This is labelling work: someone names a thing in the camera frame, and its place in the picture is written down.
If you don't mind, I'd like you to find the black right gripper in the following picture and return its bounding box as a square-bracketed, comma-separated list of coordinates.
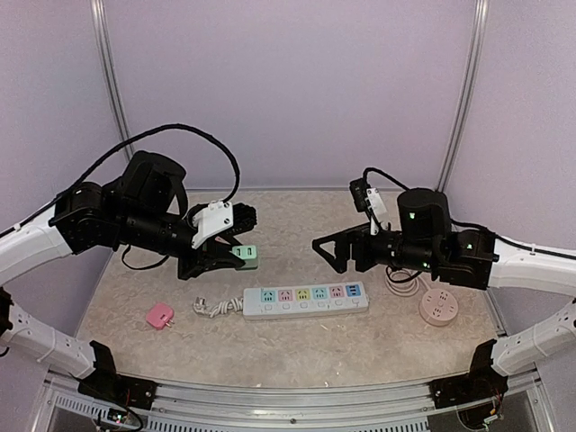
[312, 220, 439, 273]

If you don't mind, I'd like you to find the green cube plug adapter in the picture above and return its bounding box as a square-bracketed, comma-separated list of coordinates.
[231, 245, 259, 271]

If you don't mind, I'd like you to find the pink plug adapter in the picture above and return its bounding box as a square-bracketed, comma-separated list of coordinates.
[146, 302, 175, 330]

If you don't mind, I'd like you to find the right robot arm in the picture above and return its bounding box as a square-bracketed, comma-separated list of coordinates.
[312, 187, 575, 297]

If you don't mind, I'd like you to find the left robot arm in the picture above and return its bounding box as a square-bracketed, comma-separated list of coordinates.
[1, 150, 256, 401]

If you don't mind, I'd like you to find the white multicolour power strip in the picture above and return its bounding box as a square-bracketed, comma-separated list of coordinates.
[242, 282, 369, 320]

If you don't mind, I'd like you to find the pink round socket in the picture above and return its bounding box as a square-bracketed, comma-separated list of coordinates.
[418, 288, 459, 327]

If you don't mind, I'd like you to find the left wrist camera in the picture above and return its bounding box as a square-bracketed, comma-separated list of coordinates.
[185, 201, 257, 249]

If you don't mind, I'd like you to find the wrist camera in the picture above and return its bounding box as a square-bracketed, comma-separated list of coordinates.
[185, 201, 257, 249]
[349, 178, 392, 236]

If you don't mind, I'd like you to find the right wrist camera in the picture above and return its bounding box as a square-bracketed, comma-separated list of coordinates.
[349, 178, 392, 236]

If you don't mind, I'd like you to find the white power strip cord plug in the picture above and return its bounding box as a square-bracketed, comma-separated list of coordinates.
[193, 297, 244, 319]

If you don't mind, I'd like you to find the right black camera cable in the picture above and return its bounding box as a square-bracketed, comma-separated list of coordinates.
[362, 166, 410, 193]

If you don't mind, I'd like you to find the black camera cable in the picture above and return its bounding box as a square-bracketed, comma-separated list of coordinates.
[362, 166, 410, 193]
[58, 123, 242, 206]

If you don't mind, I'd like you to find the left black camera cable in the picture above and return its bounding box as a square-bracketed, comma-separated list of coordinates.
[58, 123, 242, 206]

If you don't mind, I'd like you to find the aluminium front frame rail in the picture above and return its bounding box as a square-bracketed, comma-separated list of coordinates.
[32, 370, 554, 431]

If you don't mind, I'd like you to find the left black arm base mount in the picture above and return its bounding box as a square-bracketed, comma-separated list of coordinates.
[77, 341, 158, 410]

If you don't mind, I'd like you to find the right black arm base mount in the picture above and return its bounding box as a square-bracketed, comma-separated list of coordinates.
[428, 339, 509, 409]

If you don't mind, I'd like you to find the right aluminium corner post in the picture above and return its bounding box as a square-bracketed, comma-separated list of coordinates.
[436, 0, 490, 192]

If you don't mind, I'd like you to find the aluminium corner post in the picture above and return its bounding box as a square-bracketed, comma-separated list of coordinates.
[436, 0, 490, 192]
[90, 0, 130, 141]

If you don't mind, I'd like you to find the left aluminium corner post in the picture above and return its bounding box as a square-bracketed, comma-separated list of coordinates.
[90, 0, 130, 141]

